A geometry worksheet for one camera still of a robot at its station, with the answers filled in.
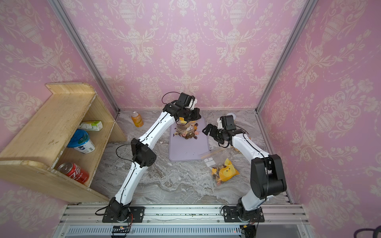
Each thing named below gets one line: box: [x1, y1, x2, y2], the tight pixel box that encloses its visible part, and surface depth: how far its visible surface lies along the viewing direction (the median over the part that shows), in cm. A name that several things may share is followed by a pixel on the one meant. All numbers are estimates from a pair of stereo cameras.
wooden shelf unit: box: [0, 82, 127, 204], surface depth 62 cm
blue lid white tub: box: [66, 128, 96, 154], surface depth 69 cm
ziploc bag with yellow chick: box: [200, 146, 241, 186], surface depth 89 cm
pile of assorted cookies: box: [172, 122, 200, 140], surface depth 105 cm
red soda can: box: [57, 162, 90, 185], surface depth 59 cm
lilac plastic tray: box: [168, 116, 210, 162], surface depth 102 cm
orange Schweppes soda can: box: [130, 111, 144, 128], surface depth 107 cm
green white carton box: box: [78, 120, 104, 132], surface depth 81 cm
